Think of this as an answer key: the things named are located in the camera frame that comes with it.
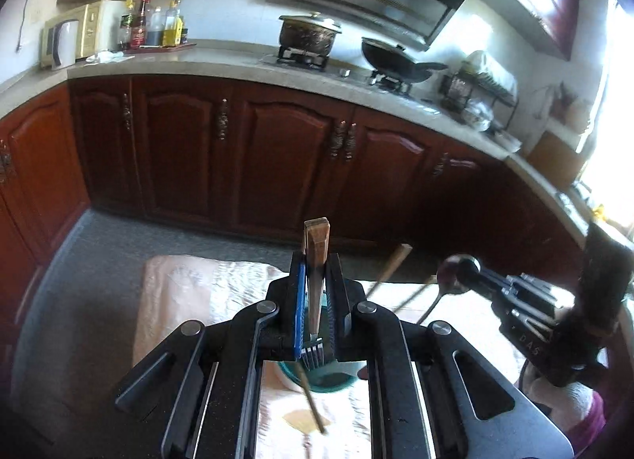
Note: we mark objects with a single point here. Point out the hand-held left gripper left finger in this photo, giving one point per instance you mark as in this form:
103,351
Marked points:
298,310

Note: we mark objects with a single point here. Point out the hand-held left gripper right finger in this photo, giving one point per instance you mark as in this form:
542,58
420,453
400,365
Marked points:
333,310

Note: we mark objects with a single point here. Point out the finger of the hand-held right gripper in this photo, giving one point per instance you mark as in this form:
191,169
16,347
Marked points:
525,313
495,280

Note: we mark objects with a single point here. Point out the steel spoon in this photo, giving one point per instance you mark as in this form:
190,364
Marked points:
448,273

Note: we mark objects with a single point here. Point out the white floral utensil holder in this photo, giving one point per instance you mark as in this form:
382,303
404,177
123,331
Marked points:
342,379

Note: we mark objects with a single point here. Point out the beige wooden chopstick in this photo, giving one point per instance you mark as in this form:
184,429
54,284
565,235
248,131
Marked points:
312,399

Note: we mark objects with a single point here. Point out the tan basket with utensils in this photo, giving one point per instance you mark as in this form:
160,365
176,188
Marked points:
572,109

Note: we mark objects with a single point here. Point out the person's right hand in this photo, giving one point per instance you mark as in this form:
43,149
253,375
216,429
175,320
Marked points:
564,409

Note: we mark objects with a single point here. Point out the pink quilted tablecloth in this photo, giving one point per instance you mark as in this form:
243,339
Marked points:
198,290

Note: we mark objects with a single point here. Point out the tan cutting board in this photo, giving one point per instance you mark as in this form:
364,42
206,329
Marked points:
554,159

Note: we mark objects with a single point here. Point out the bright window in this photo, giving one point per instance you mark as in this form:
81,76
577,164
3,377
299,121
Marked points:
614,117

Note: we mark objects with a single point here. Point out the black wok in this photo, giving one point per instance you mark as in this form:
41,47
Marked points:
391,62

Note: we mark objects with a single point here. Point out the gas stove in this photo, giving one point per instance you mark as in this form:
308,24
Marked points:
317,62

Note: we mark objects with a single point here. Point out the brown pot with lid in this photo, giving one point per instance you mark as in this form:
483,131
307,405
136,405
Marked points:
307,35

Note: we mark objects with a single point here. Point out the red bottle tray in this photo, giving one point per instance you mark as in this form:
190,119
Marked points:
158,48

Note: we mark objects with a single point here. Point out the yellow oil bottle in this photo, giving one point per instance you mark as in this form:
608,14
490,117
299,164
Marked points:
172,28

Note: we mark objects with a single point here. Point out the clear bottle with dark liquid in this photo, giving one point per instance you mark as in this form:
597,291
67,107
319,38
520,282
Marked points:
155,30

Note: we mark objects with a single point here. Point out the white cloth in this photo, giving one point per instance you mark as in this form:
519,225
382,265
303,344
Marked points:
109,56

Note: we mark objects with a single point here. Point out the red capped sauce bottle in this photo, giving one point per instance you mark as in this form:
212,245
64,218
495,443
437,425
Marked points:
140,25

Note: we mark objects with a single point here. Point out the dark glass bottle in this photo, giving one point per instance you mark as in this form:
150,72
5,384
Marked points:
127,33

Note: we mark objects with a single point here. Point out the cream microwave oven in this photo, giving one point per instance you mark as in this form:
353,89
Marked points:
81,35

